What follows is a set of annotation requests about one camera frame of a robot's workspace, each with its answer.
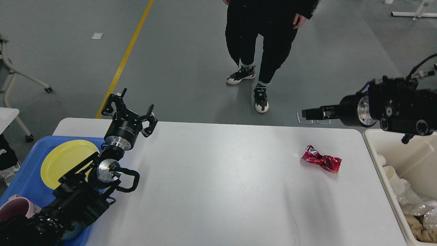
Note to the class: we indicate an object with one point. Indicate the white chair frame with casters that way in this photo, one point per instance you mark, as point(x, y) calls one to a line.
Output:
point(10, 74)

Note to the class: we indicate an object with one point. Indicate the crushed red soda can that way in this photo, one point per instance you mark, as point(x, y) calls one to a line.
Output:
point(329, 163)

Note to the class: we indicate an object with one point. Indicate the person's left hand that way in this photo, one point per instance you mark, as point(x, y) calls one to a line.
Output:
point(298, 21)

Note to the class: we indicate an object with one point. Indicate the white stand base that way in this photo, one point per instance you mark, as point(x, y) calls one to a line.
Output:
point(419, 13)

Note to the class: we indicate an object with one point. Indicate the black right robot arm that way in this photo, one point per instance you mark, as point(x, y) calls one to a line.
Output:
point(395, 103)

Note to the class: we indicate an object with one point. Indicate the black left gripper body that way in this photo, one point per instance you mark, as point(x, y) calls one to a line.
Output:
point(122, 134)

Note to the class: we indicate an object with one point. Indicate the clear floor plate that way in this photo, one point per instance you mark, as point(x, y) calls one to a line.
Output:
point(303, 120)
point(324, 121)

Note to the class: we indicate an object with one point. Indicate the white side table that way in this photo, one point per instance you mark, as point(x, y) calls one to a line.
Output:
point(7, 115)

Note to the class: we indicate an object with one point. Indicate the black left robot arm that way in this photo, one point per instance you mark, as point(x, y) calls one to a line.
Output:
point(84, 192)

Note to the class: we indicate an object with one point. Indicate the white paper cup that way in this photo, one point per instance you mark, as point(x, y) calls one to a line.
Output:
point(381, 160)
point(395, 182)

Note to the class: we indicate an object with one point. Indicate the dark green mug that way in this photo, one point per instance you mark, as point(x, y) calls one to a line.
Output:
point(73, 234)

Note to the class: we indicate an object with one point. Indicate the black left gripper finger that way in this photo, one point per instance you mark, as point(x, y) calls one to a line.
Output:
point(115, 107)
point(148, 117)

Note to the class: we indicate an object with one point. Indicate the person in black coat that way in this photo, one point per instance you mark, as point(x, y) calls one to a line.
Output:
point(271, 19)

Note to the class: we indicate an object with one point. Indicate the foil inside bin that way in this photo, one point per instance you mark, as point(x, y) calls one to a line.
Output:
point(430, 219)

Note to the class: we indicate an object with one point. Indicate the yellow plastic plate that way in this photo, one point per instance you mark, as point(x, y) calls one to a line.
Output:
point(63, 158)

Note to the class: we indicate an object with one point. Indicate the pink ribbed mug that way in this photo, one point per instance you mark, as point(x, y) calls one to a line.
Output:
point(18, 206)

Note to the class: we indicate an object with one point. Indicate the beige plastic bin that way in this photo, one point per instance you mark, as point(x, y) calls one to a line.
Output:
point(415, 162)

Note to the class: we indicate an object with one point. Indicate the brown paper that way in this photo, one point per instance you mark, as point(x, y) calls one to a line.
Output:
point(420, 234)

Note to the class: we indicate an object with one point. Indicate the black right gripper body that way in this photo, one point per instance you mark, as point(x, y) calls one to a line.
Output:
point(355, 111)

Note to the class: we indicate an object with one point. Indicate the clear floor plate left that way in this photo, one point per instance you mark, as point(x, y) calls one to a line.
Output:
point(303, 120)

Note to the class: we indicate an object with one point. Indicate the white paper scrap on floor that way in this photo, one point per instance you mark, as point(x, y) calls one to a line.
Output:
point(97, 36)

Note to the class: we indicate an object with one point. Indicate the clear floor plate right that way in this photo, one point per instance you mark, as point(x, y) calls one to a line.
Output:
point(324, 121)

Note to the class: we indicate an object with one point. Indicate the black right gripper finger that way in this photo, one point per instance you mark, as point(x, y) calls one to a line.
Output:
point(322, 110)
point(320, 115)

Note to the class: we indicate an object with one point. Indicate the aluminium foil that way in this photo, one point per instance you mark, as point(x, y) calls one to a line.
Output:
point(411, 203)

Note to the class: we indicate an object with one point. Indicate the blue plastic tray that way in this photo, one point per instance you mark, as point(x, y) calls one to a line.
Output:
point(28, 182)

